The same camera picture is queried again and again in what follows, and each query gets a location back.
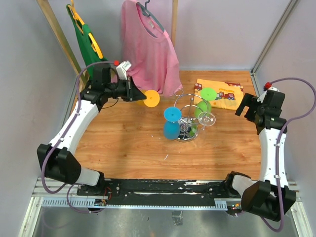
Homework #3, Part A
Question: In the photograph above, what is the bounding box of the yellow printed folded cloth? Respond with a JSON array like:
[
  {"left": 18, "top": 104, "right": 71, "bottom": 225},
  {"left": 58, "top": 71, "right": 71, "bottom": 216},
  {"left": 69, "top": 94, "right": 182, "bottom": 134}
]
[{"left": 194, "top": 79, "right": 244, "bottom": 110}]

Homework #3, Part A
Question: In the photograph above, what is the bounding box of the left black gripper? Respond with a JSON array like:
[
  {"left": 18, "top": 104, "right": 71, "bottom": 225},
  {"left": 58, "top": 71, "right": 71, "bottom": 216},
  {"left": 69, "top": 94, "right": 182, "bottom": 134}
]
[{"left": 105, "top": 76, "right": 147, "bottom": 102}]

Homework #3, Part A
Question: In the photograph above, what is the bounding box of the orange plastic wine glass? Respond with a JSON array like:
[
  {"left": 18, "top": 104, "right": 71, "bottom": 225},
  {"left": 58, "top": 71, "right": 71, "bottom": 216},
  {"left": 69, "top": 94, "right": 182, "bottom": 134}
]
[{"left": 136, "top": 89, "right": 160, "bottom": 108}]

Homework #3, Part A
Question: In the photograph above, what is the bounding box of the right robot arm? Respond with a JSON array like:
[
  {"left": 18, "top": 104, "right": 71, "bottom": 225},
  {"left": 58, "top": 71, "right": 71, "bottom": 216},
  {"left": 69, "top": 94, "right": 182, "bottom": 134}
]
[{"left": 223, "top": 87, "right": 296, "bottom": 222}]

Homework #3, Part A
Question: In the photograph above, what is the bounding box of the yellow clothes hanger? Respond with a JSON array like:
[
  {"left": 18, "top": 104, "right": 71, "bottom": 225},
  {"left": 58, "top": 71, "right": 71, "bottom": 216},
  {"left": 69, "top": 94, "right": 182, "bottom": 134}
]
[{"left": 69, "top": 0, "right": 103, "bottom": 59}]

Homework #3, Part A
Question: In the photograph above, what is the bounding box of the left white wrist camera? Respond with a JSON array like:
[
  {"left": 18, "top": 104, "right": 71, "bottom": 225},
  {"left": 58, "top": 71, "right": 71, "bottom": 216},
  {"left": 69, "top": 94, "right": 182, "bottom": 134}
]
[{"left": 116, "top": 61, "right": 132, "bottom": 80}]

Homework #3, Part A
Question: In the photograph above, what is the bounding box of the aluminium frame rail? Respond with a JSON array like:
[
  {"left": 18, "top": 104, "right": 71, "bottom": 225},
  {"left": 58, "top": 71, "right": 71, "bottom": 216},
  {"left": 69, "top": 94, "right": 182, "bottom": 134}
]
[{"left": 19, "top": 172, "right": 312, "bottom": 237}]

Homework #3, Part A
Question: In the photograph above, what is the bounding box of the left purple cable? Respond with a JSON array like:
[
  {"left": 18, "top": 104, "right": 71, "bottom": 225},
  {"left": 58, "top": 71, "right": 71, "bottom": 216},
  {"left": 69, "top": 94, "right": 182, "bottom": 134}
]
[{"left": 40, "top": 60, "right": 119, "bottom": 214}]

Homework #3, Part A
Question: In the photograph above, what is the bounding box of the pink t-shirt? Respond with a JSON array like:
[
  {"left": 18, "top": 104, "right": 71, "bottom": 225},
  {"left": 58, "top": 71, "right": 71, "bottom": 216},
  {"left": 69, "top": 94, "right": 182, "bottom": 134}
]
[{"left": 121, "top": 0, "right": 182, "bottom": 97}]

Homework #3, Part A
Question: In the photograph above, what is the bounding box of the clear wine glass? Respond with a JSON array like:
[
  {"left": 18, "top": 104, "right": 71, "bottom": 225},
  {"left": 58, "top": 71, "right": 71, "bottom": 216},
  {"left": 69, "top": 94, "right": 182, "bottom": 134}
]
[{"left": 197, "top": 111, "right": 216, "bottom": 130}]

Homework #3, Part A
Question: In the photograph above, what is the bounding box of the grey clothes hanger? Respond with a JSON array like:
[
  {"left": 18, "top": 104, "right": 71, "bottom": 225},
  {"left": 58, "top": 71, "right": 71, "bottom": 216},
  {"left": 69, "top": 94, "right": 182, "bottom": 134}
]
[{"left": 136, "top": 0, "right": 165, "bottom": 39}]

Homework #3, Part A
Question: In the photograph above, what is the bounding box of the chrome wine glass rack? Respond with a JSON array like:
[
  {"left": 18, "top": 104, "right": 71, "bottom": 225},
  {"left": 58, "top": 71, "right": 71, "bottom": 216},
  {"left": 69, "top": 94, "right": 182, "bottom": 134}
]
[{"left": 174, "top": 89, "right": 203, "bottom": 143}]

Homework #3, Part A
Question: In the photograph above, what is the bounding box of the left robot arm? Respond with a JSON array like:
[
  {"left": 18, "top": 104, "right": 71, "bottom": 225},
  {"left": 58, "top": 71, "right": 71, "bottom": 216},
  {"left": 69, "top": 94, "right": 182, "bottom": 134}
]
[{"left": 37, "top": 61, "right": 147, "bottom": 196}]

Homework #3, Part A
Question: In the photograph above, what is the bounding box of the blue plastic wine glass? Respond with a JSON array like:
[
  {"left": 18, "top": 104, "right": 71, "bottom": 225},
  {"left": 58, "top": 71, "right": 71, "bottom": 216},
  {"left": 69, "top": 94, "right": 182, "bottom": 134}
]
[{"left": 163, "top": 107, "right": 182, "bottom": 140}]

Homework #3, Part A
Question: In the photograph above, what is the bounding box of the green vest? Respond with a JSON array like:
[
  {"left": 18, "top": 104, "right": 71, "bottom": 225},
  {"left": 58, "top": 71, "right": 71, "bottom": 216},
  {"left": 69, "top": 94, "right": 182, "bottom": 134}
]
[{"left": 66, "top": 4, "right": 107, "bottom": 66}]

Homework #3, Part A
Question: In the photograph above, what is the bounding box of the green plastic wine glass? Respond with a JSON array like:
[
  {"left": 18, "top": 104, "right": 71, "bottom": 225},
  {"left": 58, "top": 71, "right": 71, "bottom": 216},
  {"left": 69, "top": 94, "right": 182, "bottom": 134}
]
[{"left": 195, "top": 87, "right": 217, "bottom": 118}]

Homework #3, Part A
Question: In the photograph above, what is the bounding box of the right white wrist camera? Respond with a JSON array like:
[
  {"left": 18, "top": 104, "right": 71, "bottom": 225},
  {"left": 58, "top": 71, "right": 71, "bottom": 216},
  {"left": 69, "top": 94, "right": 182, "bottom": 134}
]
[{"left": 257, "top": 82, "right": 279, "bottom": 103}]

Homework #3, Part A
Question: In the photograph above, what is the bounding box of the wooden clothes rack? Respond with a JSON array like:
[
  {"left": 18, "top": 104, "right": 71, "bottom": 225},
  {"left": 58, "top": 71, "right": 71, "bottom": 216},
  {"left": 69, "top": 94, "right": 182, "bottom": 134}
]
[{"left": 36, "top": 0, "right": 179, "bottom": 104}]

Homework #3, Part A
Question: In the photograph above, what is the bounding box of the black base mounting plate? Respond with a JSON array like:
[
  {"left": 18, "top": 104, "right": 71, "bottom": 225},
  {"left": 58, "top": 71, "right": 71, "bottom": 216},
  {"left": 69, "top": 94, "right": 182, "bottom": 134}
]
[{"left": 77, "top": 179, "right": 241, "bottom": 207}]

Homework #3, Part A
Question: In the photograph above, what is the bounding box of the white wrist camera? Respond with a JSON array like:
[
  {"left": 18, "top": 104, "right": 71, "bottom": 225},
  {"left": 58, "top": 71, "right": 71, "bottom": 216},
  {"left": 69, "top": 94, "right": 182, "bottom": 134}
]
[
  {"left": 257, "top": 82, "right": 279, "bottom": 103},
  {"left": 116, "top": 61, "right": 132, "bottom": 80}
]

